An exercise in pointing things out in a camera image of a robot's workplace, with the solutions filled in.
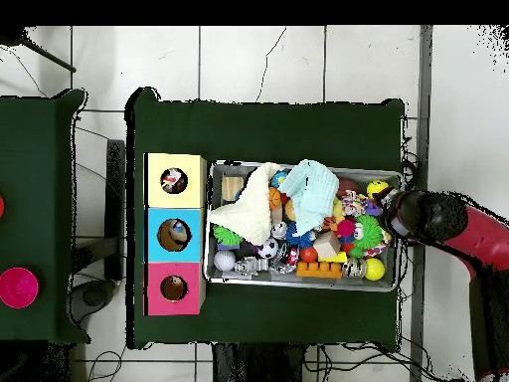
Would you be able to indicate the cream waffle cloth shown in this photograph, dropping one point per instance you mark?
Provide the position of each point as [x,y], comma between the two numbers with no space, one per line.
[250,207]

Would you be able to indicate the green spiky ball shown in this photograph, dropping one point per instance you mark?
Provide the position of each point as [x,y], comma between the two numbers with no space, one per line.
[370,235]
[225,235]

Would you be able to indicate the mint waffle cloth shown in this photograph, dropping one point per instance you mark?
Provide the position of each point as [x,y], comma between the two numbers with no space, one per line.
[310,191]

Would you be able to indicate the multicoloured patterned cloth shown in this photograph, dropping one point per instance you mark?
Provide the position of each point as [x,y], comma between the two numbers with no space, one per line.
[173,181]
[354,204]

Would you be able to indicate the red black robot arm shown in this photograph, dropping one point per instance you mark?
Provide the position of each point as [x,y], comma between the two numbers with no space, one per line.
[469,231]

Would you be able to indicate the wooden box with three holes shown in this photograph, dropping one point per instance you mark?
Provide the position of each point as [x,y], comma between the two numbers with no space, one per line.
[175,270]

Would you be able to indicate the shallow clear mesh bin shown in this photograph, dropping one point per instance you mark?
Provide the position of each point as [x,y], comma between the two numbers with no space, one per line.
[390,282]

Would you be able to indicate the white baseball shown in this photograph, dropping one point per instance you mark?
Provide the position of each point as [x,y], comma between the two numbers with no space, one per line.
[224,260]

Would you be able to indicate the orange toy brick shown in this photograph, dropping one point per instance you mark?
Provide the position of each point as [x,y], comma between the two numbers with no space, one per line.
[320,269]

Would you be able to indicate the red spiky ball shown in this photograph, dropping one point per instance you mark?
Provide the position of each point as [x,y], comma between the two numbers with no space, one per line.
[345,229]

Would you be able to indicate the yellow ball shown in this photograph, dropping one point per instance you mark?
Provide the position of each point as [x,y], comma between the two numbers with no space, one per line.
[378,189]
[374,269]

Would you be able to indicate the grey round base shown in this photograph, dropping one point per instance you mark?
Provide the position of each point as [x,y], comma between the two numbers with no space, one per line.
[94,301]

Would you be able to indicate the green cloth side table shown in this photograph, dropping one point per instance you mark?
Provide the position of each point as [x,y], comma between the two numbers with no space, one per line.
[36,159]

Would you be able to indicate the pink round disc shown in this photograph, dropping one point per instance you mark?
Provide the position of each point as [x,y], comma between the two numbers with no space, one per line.
[17,288]

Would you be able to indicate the black stand pole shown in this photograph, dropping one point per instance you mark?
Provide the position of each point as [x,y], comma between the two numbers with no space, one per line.
[9,37]

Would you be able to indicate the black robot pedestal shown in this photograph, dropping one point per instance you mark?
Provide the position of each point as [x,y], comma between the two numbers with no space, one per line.
[254,366]

